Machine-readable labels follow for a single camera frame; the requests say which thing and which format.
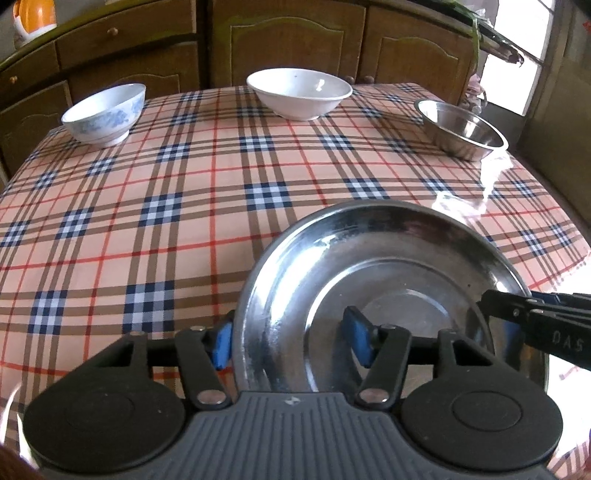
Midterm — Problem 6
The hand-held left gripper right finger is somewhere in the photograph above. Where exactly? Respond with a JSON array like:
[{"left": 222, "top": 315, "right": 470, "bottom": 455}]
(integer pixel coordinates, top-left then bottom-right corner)
[{"left": 344, "top": 307, "right": 502, "bottom": 410}]

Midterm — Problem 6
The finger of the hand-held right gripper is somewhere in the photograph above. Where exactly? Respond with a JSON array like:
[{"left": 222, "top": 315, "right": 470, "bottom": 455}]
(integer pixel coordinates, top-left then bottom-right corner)
[{"left": 478, "top": 289, "right": 591, "bottom": 324}]

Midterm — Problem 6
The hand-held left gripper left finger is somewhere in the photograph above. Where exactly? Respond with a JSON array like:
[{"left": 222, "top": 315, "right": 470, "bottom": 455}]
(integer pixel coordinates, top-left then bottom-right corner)
[{"left": 83, "top": 314, "right": 235, "bottom": 410}]

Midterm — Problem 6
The large steel plate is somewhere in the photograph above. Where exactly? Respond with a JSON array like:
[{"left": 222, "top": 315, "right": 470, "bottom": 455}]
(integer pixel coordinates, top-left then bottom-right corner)
[{"left": 231, "top": 199, "right": 550, "bottom": 398}]

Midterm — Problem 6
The small steel bowl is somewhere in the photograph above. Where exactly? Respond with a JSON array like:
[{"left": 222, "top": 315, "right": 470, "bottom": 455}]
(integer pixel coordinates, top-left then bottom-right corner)
[{"left": 414, "top": 99, "right": 509, "bottom": 162}]

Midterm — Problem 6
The wide plain white bowl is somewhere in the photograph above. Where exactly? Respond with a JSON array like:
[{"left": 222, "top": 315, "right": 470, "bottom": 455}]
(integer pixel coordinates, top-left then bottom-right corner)
[{"left": 246, "top": 68, "right": 354, "bottom": 121}]

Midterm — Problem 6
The blue patterned white bowl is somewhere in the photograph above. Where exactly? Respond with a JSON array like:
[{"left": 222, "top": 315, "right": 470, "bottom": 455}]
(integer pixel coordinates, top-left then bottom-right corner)
[{"left": 61, "top": 83, "right": 147, "bottom": 148}]

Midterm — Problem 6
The plaid tablecloth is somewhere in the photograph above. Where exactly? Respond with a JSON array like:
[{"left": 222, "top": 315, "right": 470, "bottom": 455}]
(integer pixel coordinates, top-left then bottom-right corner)
[{"left": 0, "top": 82, "right": 591, "bottom": 480}]

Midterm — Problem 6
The pink plastic bag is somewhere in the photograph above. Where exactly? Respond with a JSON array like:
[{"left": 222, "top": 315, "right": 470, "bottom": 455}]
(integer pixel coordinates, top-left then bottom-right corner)
[{"left": 466, "top": 76, "right": 488, "bottom": 114}]

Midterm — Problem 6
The window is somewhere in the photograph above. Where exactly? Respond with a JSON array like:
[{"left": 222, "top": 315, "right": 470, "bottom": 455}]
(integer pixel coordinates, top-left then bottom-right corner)
[{"left": 480, "top": 0, "right": 559, "bottom": 116}]

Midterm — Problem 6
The long wooden kitchen cabinet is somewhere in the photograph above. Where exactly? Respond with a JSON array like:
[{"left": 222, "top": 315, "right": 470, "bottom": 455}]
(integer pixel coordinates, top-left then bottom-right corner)
[{"left": 0, "top": 0, "right": 481, "bottom": 185}]

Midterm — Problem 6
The orange white kettle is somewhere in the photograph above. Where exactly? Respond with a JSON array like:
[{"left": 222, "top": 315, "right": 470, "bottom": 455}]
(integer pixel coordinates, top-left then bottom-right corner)
[{"left": 13, "top": 0, "right": 57, "bottom": 47}]

